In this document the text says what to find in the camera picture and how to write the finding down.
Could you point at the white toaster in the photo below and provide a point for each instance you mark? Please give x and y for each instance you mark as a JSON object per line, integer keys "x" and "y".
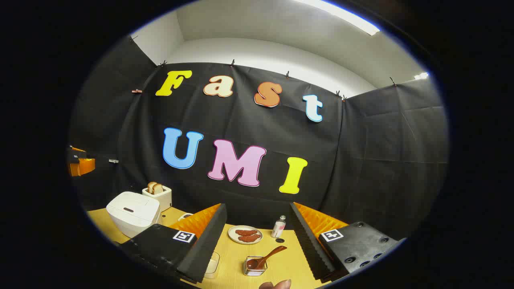
{"x": 162, "y": 199}

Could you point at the white rice cooker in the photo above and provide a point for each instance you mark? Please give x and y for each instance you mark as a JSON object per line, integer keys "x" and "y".
{"x": 132, "y": 212}

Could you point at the brown wooden spoon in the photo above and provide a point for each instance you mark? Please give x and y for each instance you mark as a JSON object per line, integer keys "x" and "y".
{"x": 273, "y": 253}

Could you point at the clear bottle with pink label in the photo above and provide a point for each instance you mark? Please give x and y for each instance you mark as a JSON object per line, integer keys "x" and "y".
{"x": 278, "y": 228}

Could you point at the small ceiling light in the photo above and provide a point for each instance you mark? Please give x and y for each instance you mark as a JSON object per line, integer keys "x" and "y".
{"x": 421, "y": 76}

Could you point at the white round plate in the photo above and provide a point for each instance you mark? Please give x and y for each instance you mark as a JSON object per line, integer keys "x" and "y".
{"x": 232, "y": 233}

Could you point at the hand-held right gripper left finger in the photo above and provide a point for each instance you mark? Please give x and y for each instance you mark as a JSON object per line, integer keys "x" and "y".
{"x": 209, "y": 241}

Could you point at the toasted bread slice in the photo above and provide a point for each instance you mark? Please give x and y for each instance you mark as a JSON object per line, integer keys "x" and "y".
{"x": 151, "y": 187}
{"x": 158, "y": 188}

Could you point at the black backdrop cloth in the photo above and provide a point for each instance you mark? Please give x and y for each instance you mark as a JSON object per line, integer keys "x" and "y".
{"x": 361, "y": 160}

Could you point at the long ceiling light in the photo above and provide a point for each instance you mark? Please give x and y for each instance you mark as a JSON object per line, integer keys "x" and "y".
{"x": 349, "y": 18}

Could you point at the clear glass rice bowl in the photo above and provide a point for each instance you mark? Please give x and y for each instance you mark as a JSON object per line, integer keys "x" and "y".
{"x": 212, "y": 257}

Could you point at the white rice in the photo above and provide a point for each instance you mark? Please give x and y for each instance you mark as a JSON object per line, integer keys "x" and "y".
{"x": 212, "y": 268}

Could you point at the white divided bean dish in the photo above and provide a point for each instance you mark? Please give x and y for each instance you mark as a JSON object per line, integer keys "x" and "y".
{"x": 185, "y": 216}

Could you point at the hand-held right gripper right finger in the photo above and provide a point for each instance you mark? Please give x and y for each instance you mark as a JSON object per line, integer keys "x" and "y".
{"x": 309, "y": 245}

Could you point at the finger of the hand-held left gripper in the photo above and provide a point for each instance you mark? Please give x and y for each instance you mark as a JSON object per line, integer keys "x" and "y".
{"x": 82, "y": 167}
{"x": 77, "y": 155}

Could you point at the red sausage piece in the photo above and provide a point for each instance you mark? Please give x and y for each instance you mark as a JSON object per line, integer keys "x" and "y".
{"x": 245, "y": 232}
{"x": 249, "y": 238}

